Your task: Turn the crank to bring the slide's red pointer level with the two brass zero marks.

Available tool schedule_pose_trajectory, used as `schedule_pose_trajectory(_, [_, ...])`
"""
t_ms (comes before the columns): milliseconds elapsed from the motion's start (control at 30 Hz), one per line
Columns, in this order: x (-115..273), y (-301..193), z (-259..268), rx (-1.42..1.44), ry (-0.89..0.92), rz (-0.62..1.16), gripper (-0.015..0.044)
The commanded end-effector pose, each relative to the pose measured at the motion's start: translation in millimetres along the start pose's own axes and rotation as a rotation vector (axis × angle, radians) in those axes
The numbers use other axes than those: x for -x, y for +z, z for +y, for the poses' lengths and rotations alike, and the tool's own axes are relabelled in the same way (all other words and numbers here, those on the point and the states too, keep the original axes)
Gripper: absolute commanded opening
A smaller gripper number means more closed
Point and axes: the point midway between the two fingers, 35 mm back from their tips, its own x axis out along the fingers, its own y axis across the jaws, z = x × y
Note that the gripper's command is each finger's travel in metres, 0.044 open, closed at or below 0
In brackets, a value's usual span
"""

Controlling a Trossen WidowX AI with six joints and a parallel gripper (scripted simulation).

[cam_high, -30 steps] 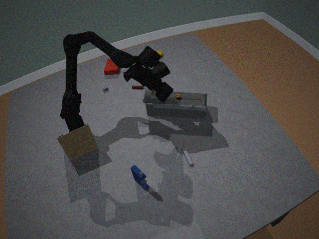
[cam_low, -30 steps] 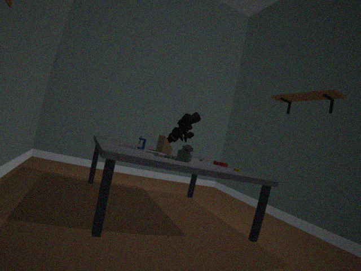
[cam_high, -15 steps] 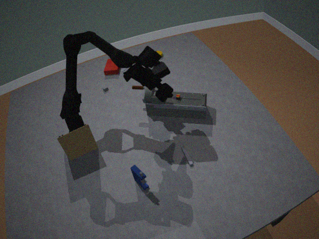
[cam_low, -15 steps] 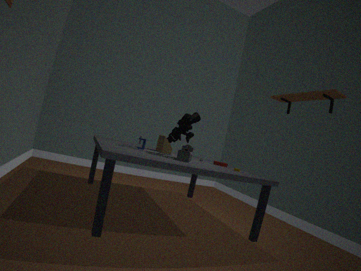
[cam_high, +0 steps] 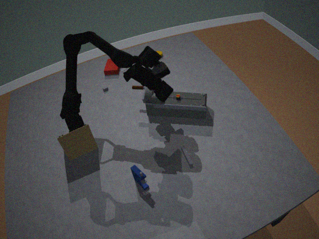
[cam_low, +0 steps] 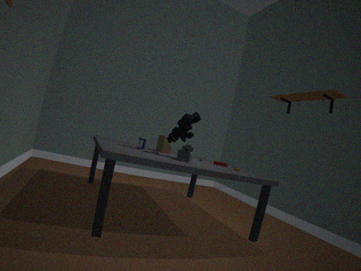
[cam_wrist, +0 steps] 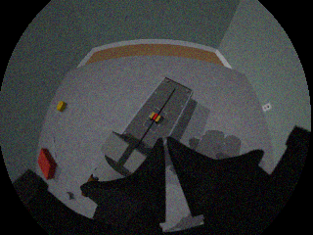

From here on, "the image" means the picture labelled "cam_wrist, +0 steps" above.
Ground red rectangular block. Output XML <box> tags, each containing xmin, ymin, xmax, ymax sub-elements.
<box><xmin>38</xmin><ymin>148</ymin><xmax>58</xmax><ymax>180</ymax></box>

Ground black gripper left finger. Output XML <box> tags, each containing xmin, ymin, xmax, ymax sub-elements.
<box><xmin>79</xmin><ymin>137</ymin><xmax>167</xmax><ymax>222</ymax></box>

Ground yellow short cylinder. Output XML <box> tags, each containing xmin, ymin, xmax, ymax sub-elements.
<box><xmin>56</xmin><ymin>101</ymin><xmax>66</xmax><ymax>111</ymax></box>

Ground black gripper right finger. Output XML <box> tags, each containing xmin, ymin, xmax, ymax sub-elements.
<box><xmin>165</xmin><ymin>136</ymin><xmax>265</xmax><ymax>216</ymax></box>

